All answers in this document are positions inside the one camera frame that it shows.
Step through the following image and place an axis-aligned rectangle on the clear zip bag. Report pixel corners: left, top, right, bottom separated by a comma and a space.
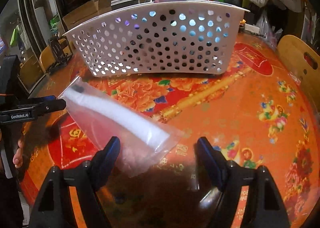
59, 76, 183, 178

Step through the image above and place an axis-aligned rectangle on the person left hand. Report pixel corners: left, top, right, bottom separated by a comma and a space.
12, 138, 24, 168

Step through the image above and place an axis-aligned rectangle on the wooden chair left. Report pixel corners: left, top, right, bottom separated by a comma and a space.
39, 39, 75, 74

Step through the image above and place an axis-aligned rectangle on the wooden chair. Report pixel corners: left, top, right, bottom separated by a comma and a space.
277, 35, 319, 113
39, 39, 75, 74

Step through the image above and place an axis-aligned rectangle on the black phone stand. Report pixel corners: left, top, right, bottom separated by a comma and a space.
48, 36, 73, 74

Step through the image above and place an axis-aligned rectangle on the cardboard box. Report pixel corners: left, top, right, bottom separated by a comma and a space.
63, 0, 112, 30

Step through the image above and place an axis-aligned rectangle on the white perforated plastic basket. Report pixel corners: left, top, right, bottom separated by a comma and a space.
66, 0, 245, 77

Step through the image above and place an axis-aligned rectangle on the wooden chair right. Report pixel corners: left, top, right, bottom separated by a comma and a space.
277, 35, 319, 113

